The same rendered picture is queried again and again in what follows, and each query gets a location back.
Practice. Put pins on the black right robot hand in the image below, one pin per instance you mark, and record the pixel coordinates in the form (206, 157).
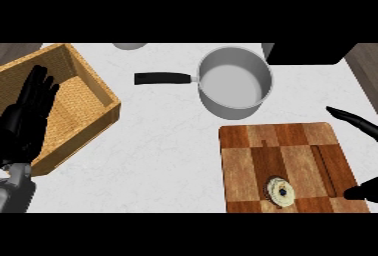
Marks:
(362, 125)

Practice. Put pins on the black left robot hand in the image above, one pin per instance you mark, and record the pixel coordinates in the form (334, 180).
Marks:
(25, 110)

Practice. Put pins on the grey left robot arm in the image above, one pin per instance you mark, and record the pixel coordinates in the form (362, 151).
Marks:
(15, 190)

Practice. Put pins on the checkered wooden cutting board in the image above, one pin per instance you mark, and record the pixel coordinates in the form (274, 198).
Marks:
(288, 166)

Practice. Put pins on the wicker basket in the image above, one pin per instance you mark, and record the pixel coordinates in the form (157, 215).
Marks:
(68, 106)

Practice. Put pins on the black appliance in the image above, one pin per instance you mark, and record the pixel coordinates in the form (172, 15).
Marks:
(305, 53)

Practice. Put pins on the grey round object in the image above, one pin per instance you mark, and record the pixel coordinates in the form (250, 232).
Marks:
(129, 46)

